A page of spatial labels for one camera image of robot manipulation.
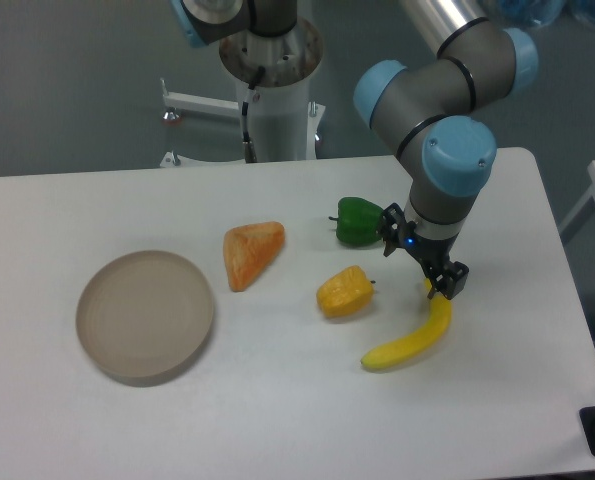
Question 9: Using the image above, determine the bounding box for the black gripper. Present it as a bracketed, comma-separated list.
[377, 203, 470, 300]

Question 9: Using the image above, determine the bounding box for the yellow bell pepper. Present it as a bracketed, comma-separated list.
[316, 265, 374, 318]

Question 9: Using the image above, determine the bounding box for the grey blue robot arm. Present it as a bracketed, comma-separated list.
[172, 1, 539, 299]

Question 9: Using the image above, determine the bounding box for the green bell pepper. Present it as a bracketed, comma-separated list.
[330, 197, 383, 247]

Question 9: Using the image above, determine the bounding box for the yellow banana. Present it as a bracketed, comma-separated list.
[360, 279, 452, 372]

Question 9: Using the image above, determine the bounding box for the orange triangular bread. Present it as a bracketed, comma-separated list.
[223, 221, 285, 292]

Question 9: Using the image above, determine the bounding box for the blue plastic bag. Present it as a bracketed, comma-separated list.
[493, 0, 565, 28]

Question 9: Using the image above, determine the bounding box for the beige round plate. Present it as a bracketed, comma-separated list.
[75, 250, 215, 387]

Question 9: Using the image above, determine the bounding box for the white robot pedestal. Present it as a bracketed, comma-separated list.
[161, 17, 325, 163]

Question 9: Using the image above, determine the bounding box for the black cable with connector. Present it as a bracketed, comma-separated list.
[240, 66, 266, 164]

